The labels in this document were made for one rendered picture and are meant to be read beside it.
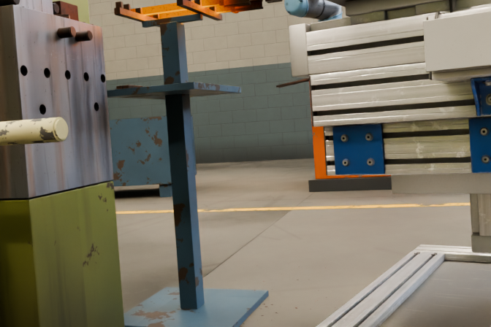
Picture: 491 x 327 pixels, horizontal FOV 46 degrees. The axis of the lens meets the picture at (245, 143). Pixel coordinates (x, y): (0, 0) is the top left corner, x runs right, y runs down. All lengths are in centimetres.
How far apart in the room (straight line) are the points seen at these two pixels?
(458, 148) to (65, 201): 97
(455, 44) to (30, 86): 99
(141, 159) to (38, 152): 384
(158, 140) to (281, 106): 416
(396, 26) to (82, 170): 96
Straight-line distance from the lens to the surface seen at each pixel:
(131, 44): 1007
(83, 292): 163
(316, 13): 181
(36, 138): 112
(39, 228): 147
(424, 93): 95
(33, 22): 151
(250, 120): 922
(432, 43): 83
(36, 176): 146
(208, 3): 188
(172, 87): 170
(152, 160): 524
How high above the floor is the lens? 61
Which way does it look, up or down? 2 degrees down
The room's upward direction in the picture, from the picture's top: 4 degrees counter-clockwise
